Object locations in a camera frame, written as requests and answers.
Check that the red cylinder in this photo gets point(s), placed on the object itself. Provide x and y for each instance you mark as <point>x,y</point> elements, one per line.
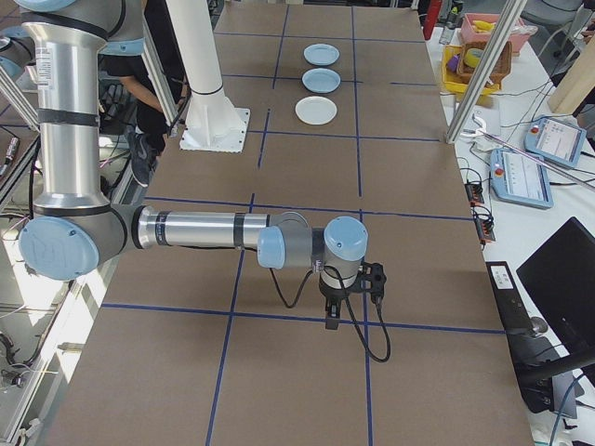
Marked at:
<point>432,18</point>

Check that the light blue round plate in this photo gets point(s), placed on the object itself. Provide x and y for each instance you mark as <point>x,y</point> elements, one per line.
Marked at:
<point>321,54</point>
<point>321,80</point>

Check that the grey office chair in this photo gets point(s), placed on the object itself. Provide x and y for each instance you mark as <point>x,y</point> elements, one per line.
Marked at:
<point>553,18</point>

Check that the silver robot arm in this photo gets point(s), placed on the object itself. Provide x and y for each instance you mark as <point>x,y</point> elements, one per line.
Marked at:
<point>70,116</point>

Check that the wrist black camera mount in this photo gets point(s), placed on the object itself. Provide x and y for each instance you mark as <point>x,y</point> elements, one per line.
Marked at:
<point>375,279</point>

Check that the dark grey sneaker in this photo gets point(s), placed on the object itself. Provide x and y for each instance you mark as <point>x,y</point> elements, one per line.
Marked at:
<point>141,158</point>

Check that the white round plate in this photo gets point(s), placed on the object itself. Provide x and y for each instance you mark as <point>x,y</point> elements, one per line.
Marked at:
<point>316,110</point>

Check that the person in black clothes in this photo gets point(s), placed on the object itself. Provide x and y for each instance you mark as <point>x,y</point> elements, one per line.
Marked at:
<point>153,56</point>

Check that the blue grey teach pendant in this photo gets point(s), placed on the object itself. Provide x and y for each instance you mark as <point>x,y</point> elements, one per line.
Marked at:
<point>555,141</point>
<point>523,179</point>

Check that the yellow plastic bin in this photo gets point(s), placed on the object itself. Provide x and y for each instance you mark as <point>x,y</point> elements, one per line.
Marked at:
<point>448,79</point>

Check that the light wooden plank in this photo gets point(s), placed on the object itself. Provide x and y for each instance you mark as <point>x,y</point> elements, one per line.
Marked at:
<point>574,74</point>

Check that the pink plastic basket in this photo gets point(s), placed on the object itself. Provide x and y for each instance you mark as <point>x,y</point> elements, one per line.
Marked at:
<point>469,35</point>

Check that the yellow tape roll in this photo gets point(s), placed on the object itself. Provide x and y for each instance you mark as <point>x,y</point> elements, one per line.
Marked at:
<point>473,58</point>

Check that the brown wicker basket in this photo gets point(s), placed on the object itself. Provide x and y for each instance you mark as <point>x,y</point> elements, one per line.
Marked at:
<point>499,65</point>

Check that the aluminium extrusion post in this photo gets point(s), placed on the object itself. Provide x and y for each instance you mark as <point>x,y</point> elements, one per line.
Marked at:
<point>483,65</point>

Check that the black box white label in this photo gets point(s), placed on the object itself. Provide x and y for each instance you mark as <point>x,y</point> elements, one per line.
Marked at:
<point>509,297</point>

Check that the black flat monitor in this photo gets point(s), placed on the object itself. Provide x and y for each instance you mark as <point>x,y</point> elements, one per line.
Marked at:
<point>562,283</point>

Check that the aluminium frame bar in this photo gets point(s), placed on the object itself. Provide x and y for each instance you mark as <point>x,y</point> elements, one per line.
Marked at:
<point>160,83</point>

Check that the clear bottle black cap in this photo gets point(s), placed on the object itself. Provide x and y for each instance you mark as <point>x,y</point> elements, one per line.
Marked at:
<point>450,28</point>

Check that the thin metal rod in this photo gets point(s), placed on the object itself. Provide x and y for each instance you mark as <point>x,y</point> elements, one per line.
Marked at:
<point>534,158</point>

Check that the white pedestal column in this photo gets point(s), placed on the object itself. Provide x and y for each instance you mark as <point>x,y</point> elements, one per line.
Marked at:
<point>204,69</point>

